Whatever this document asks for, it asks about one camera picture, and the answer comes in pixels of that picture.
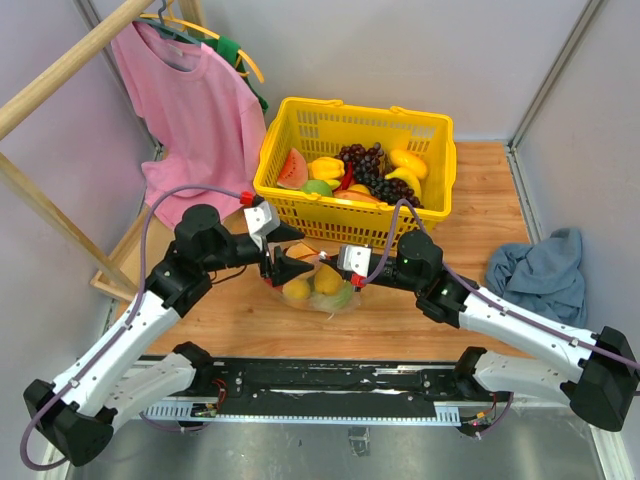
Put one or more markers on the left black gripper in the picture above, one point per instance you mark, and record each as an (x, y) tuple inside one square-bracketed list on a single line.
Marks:
[(285, 268)]

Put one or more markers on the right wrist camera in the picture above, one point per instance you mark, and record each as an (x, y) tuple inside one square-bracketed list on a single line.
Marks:
[(353, 264)]

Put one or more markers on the green garment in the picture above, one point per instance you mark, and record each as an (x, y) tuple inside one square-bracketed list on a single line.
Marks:
[(229, 50)]

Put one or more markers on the yellow lemon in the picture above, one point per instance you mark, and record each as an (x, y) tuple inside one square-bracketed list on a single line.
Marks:
[(327, 281)]

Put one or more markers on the blue cloth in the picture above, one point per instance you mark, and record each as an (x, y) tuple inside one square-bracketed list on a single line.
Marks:
[(544, 278)]

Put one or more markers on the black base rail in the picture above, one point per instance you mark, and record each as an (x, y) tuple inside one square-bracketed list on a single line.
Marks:
[(333, 390)]

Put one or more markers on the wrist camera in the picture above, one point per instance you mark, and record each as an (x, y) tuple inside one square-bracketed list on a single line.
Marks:
[(261, 218), (353, 264)]

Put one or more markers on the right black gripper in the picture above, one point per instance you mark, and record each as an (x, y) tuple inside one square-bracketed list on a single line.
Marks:
[(331, 261)]

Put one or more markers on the clear zip top bag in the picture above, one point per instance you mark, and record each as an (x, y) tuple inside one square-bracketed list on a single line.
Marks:
[(305, 304)]

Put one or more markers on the yellow banana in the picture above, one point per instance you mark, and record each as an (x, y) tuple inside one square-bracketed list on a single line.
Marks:
[(405, 182)]

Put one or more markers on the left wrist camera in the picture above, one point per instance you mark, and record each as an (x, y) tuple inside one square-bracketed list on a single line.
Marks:
[(261, 218)]

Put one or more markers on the yellow bell pepper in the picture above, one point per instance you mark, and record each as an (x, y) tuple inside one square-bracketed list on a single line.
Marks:
[(326, 168)]

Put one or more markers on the dark grapes bunch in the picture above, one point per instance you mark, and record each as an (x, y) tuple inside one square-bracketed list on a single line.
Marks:
[(370, 167)]

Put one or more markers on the wooden clothes rack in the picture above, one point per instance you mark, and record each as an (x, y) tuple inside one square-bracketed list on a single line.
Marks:
[(83, 147)]

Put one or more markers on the green cabbage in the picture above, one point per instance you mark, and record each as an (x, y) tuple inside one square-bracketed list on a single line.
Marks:
[(332, 303)]

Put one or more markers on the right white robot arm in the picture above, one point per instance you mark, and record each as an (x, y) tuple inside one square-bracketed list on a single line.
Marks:
[(594, 374)]

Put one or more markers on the green guava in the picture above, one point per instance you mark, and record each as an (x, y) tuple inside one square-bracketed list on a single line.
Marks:
[(319, 187)]

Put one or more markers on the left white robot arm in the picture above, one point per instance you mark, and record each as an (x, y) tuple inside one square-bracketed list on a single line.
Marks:
[(82, 408)]

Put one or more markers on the red chili pepper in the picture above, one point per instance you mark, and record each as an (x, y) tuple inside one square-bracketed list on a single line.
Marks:
[(347, 179)]

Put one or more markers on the watermelon slice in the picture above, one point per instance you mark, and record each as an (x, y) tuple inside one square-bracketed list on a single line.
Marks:
[(294, 173)]

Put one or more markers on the yellow mango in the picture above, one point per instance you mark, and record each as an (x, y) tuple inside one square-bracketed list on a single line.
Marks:
[(405, 159)]

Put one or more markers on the yellow clothes hanger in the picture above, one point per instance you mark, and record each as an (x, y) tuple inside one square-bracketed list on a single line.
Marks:
[(178, 28)]

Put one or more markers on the peach fruit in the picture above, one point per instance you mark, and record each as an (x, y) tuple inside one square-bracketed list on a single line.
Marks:
[(300, 251), (297, 290)]

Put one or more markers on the apple slice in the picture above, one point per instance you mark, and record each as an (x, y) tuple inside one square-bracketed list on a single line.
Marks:
[(355, 195)]

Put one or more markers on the pink t-shirt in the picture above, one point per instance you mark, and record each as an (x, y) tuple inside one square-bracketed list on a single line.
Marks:
[(198, 106)]

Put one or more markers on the yellow plastic basket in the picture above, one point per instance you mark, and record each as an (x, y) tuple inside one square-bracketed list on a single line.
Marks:
[(319, 128)]

